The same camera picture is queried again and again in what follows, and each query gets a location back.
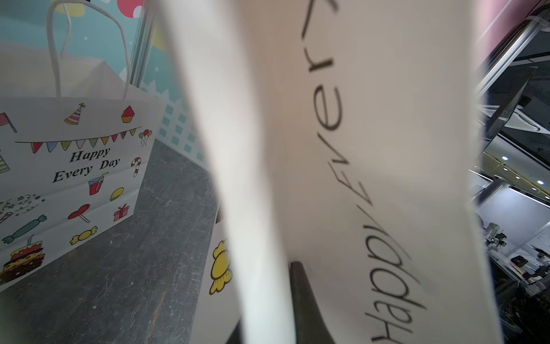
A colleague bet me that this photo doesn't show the black monitor on stand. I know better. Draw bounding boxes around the black monitor on stand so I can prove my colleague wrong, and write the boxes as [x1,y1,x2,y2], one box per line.
[484,67,538,146]

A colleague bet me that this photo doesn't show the back left white gift bag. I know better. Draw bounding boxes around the back left white gift bag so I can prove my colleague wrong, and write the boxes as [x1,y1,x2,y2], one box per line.
[1,1,165,290]

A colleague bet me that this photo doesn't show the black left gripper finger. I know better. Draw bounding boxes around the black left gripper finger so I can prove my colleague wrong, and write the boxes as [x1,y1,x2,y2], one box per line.
[225,261,336,344]

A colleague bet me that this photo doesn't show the white paper gift bag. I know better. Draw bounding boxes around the white paper gift bag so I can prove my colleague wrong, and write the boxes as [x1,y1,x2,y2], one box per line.
[157,1,504,343]

